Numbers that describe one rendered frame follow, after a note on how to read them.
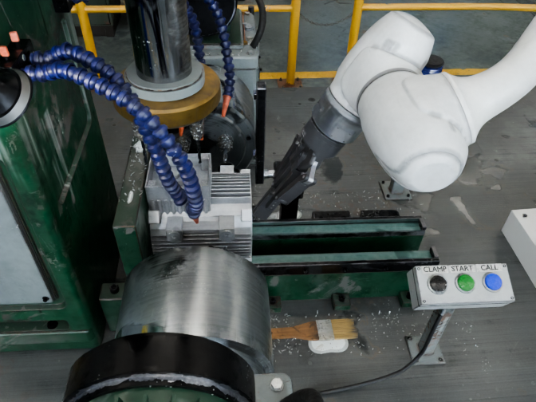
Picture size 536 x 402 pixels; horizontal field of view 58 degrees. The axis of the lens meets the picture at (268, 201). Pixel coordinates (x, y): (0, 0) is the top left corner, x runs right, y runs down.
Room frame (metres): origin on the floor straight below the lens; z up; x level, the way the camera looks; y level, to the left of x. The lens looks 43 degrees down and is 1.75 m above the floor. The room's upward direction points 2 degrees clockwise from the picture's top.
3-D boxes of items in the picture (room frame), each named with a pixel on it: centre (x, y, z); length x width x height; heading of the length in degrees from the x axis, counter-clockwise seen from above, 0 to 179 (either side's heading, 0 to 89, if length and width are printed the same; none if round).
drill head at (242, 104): (1.06, 0.17, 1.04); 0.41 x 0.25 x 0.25; 5
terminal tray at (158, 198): (0.72, 0.17, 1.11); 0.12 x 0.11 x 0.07; 95
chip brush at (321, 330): (0.59, -0.11, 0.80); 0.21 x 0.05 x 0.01; 97
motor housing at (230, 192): (0.73, 0.13, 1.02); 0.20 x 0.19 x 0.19; 95
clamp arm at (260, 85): (0.87, 0.02, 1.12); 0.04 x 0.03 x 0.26; 95
